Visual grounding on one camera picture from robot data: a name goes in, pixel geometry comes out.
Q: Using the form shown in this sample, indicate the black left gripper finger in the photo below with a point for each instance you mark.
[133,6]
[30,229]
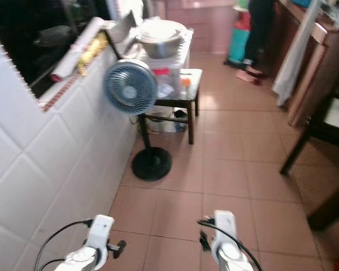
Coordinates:
[117,248]

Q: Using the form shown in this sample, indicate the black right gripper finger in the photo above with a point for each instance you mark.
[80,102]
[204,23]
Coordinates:
[205,242]

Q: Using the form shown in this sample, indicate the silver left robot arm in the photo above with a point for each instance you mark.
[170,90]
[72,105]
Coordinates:
[79,261]

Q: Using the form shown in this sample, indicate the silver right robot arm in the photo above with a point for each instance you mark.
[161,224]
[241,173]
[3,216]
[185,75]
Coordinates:
[229,257]

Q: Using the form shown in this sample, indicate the white plastic tub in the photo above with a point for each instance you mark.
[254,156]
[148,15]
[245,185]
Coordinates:
[164,121]

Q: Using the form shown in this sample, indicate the small dark wooden stool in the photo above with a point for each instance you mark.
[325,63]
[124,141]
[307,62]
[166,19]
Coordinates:
[186,101]

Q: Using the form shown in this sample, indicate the small orange bottle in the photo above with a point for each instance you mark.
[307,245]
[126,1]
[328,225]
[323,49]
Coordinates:
[185,82]

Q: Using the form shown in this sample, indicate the blue standing fan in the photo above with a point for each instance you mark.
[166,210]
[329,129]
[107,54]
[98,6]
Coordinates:
[130,86]

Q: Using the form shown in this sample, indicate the white plastic storage container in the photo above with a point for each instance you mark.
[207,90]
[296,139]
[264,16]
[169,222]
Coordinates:
[170,74]

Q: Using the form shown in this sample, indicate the yellow packet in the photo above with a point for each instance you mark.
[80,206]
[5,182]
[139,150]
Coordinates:
[93,53]

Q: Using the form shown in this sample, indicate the white paper roll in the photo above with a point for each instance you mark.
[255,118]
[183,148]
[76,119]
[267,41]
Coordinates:
[79,49]

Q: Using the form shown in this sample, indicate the brown wooden cabinet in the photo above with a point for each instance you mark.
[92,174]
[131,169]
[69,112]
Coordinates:
[316,73]

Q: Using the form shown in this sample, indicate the teal and red gas cylinder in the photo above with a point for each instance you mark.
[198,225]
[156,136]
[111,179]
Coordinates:
[239,39]

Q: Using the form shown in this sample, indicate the white hanging cloth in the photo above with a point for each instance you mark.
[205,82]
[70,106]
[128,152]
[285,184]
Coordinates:
[296,56]

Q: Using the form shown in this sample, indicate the large steel pot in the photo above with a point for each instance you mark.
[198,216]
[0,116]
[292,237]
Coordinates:
[161,38]

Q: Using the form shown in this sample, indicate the dark flat tray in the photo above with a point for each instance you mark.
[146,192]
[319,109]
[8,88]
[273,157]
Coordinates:
[121,36]

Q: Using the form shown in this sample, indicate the person in dark trousers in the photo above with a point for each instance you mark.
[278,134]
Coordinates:
[259,28]

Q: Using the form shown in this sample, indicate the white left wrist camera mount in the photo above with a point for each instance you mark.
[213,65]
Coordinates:
[100,228]

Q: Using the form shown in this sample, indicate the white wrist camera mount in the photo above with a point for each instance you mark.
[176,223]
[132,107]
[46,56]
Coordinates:
[100,228]
[225,226]

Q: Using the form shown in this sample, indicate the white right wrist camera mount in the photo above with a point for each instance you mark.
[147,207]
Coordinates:
[225,226]

